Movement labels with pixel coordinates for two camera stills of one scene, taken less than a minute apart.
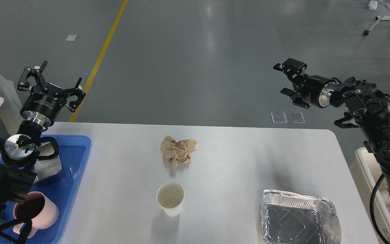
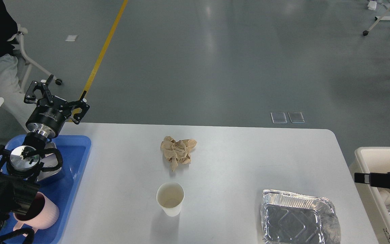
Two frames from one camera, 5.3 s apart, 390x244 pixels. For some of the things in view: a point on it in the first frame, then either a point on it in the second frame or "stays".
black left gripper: (43, 106) -> (48, 117)
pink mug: (37, 207) stays
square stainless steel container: (46, 167) stays
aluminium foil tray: (289, 218) stays
